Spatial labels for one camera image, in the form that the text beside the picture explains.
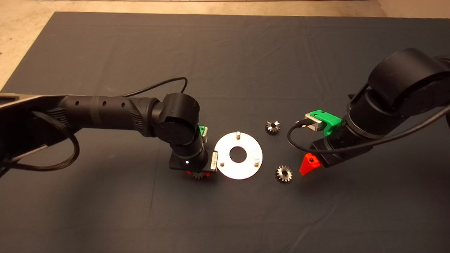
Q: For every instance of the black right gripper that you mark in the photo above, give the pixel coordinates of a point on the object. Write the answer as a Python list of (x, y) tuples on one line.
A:
[(330, 158)]

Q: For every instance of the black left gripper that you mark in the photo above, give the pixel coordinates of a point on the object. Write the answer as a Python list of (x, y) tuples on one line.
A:
[(177, 163)]

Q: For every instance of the small steel planetary gear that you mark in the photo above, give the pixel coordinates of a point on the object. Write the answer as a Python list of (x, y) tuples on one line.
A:
[(198, 176), (279, 177), (269, 130)]

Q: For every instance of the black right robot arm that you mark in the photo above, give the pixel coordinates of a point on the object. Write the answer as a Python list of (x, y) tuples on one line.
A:
[(404, 80)]

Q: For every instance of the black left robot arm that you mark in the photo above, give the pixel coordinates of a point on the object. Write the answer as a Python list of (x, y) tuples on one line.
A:
[(105, 112)]

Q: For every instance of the round metal carrier plate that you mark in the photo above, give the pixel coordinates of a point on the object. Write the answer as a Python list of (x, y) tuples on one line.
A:
[(242, 172)]

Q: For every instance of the dark grey table cloth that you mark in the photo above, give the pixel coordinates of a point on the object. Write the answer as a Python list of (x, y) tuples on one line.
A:
[(246, 52)]

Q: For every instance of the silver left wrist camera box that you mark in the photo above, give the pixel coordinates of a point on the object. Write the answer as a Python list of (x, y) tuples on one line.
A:
[(206, 135)]

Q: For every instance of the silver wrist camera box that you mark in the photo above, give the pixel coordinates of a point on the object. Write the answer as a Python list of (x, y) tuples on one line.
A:
[(314, 124), (206, 135)]

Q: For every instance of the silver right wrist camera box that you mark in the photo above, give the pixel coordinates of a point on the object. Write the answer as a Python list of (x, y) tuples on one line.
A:
[(314, 124)]

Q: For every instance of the green left camera mount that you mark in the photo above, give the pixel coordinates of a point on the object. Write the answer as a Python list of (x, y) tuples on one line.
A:
[(202, 130)]

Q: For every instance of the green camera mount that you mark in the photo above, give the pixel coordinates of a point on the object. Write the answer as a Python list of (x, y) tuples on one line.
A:
[(330, 121), (202, 130)]

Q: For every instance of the green right camera mount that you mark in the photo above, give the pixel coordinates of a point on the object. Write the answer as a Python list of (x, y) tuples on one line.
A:
[(330, 121)]

